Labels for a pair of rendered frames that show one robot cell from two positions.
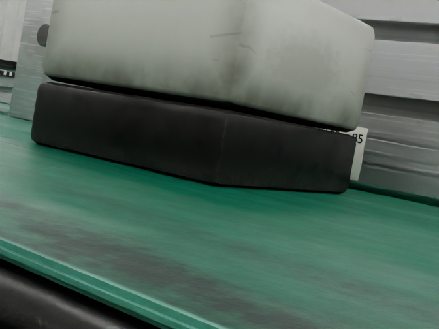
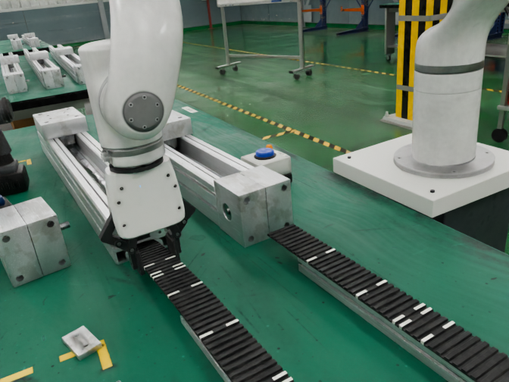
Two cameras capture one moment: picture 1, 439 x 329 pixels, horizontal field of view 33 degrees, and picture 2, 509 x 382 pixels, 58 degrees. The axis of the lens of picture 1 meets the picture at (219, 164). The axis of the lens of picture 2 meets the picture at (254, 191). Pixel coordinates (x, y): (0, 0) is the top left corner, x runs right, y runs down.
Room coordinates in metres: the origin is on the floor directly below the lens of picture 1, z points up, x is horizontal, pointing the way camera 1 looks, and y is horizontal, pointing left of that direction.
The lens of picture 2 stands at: (1.11, 0.37, 1.17)
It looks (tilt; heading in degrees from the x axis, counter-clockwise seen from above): 24 degrees down; 205
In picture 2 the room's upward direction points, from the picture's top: 6 degrees counter-clockwise
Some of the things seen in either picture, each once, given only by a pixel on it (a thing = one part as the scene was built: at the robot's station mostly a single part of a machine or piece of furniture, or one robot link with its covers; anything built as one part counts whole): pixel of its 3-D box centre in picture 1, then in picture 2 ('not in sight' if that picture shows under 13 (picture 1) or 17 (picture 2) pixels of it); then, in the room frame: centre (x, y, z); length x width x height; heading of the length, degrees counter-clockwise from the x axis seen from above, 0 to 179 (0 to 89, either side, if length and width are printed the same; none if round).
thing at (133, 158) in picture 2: not in sight; (132, 150); (0.62, -0.03, 0.98); 0.09 x 0.08 x 0.03; 144
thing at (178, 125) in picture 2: not in sight; (159, 129); (0.19, -0.29, 0.87); 0.16 x 0.11 x 0.07; 54
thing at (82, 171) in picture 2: not in sight; (85, 168); (0.34, -0.41, 0.82); 0.80 x 0.10 x 0.09; 54
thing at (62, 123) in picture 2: not in sight; (60, 127); (0.19, -0.61, 0.87); 0.16 x 0.11 x 0.07; 54
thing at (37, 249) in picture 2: not in sight; (35, 236); (0.64, -0.25, 0.83); 0.11 x 0.10 x 0.10; 149
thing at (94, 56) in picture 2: not in sight; (122, 92); (0.62, -0.03, 1.06); 0.09 x 0.08 x 0.13; 49
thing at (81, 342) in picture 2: not in sight; (82, 342); (0.79, -0.04, 0.78); 0.05 x 0.03 x 0.01; 67
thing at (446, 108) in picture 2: not in sight; (444, 115); (0.16, 0.36, 0.91); 0.19 x 0.19 x 0.18
